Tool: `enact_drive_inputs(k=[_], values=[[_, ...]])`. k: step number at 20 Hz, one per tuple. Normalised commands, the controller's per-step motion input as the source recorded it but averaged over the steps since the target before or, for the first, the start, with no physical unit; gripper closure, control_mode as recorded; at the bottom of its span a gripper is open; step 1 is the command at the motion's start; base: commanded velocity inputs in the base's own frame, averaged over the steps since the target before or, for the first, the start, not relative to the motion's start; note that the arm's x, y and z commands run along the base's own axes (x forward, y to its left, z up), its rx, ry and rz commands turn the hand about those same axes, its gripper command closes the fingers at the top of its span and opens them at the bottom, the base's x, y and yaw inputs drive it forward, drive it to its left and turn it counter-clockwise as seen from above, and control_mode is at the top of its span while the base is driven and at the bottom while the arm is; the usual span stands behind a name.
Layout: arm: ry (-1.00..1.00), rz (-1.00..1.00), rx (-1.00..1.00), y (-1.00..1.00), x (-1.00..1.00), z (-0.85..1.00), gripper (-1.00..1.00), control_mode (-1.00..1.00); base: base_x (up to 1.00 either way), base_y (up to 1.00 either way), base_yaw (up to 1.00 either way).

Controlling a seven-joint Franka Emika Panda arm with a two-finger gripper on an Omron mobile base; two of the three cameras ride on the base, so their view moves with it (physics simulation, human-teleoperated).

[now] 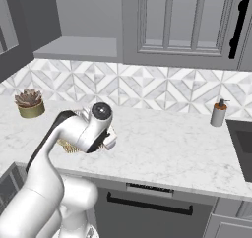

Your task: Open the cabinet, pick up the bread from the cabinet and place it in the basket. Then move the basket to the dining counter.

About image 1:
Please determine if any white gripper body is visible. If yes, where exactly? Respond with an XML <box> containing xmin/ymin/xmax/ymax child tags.
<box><xmin>101</xmin><ymin>125</ymin><xmax>118</xmax><ymax>151</ymax></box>

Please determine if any grey base cabinet with glass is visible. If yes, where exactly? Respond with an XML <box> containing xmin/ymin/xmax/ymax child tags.
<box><xmin>0</xmin><ymin>161</ymin><xmax>32</xmax><ymax>216</ymax></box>

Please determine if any grey glass-panel cabinet door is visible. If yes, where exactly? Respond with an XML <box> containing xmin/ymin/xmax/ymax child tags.
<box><xmin>121</xmin><ymin>0</ymin><xmax>252</xmax><ymax>72</ymax></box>

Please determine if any grey base cabinet door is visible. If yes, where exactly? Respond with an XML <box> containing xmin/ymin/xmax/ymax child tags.
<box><xmin>202</xmin><ymin>197</ymin><xmax>252</xmax><ymax>238</ymax></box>

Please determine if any grey dishwasher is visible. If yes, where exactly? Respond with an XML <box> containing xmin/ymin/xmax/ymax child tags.
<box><xmin>93</xmin><ymin>179</ymin><xmax>215</xmax><ymax>238</ymax></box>

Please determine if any succulent plant in olive pot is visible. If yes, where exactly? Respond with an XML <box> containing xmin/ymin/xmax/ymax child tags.
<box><xmin>14</xmin><ymin>88</ymin><xmax>46</xmax><ymax>119</ymax></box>

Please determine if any white soap dispenser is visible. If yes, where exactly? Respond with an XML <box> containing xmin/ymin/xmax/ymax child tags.
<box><xmin>210</xmin><ymin>97</ymin><xmax>231</xmax><ymax>128</ymax></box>

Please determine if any dark grey sink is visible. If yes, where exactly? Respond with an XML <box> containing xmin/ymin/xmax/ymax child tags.
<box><xmin>225</xmin><ymin>118</ymin><xmax>252</xmax><ymax>184</ymax></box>

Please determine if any black dishwasher handle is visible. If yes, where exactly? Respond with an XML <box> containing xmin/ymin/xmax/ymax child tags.
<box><xmin>106</xmin><ymin>191</ymin><xmax>194</xmax><ymax>217</ymax></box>

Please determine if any grey short wall cabinet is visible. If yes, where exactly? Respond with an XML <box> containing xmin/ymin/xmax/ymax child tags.
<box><xmin>32</xmin><ymin>35</ymin><xmax>119</xmax><ymax>64</ymax></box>

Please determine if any dark grey wall cabinet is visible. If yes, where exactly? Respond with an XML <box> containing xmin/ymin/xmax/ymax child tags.
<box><xmin>0</xmin><ymin>0</ymin><xmax>63</xmax><ymax>83</ymax></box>

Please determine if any black cabinet door handle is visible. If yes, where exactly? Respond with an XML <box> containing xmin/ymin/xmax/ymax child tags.
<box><xmin>227</xmin><ymin>0</ymin><xmax>252</xmax><ymax>60</ymax></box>

